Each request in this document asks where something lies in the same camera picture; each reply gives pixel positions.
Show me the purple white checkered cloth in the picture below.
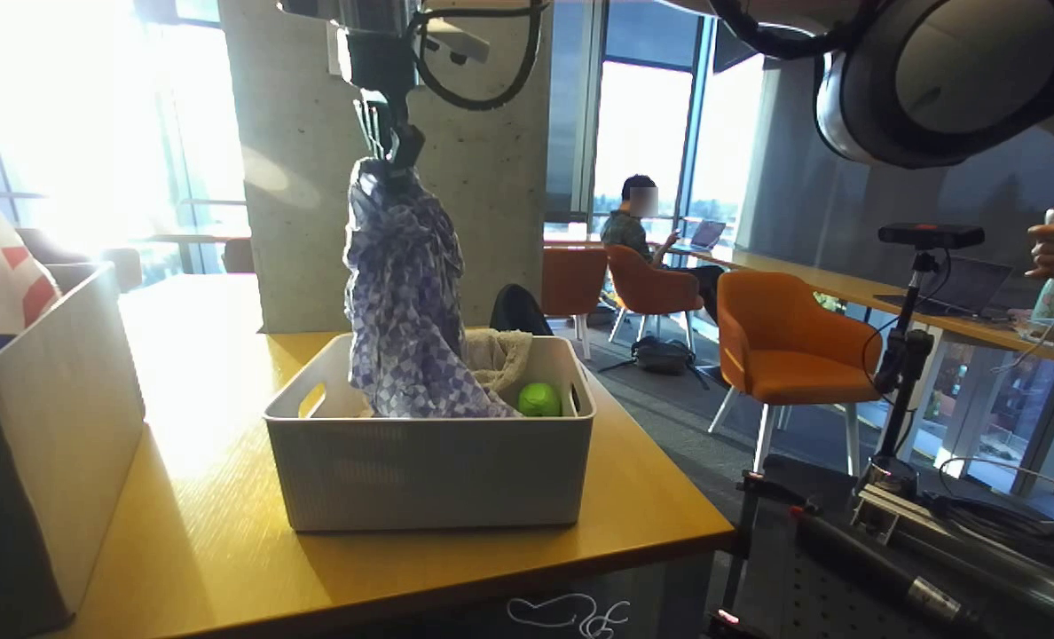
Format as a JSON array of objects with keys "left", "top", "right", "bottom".
[{"left": 341, "top": 155, "right": 517, "bottom": 421}]

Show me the large orange armchair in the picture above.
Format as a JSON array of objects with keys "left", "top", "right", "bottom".
[{"left": 703, "top": 266, "right": 889, "bottom": 479}]

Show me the cardboard box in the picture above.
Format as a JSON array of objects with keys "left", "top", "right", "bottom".
[{"left": 0, "top": 266, "right": 151, "bottom": 639}]

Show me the black equipment rack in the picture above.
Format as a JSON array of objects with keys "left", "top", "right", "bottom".
[{"left": 710, "top": 456, "right": 1054, "bottom": 639}]

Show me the long wooden counter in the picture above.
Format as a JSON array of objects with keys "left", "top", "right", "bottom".
[{"left": 723, "top": 246, "right": 1054, "bottom": 365}]

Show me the white cable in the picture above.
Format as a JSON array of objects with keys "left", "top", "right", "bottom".
[{"left": 500, "top": 588, "right": 636, "bottom": 639}]

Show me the pale green bottle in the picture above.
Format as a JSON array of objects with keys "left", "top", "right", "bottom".
[{"left": 1026, "top": 275, "right": 1054, "bottom": 333}]

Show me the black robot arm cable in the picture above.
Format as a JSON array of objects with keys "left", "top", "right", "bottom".
[{"left": 407, "top": 0, "right": 549, "bottom": 117}]

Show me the orange chair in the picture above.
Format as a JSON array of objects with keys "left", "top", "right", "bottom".
[
  {"left": 605, "top": 242, "right": 707, "bottom": 347},
  {"left": 540, "top": 242, "right": 611, "bottom": 357}
]

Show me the seated person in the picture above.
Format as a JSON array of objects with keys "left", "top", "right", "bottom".
[{"left": 597, "top": 169, "right": 684, "bottom": 266}]

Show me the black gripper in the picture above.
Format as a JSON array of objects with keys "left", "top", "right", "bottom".
[{"left": 347, "top": 83, "right": 429, "bottom": 174}]

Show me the white plastic basket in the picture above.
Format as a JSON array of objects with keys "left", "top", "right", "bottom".
[{"left": 263, "top": 326, "right": 599, "bottom": 537}]

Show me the black camera tripod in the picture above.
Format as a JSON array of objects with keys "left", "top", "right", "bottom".
[{"left": 864, "top": 220, "right": 991, "bottom": 479}]

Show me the off-white terry towel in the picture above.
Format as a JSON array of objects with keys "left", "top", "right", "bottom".
[{"left": 461, "top": 322, "right": 540, "bottom": 398}]

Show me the green ball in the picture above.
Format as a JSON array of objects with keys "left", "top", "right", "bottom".
[{"left": 515, "top": 379, "right": 570, "bottom": 418}]

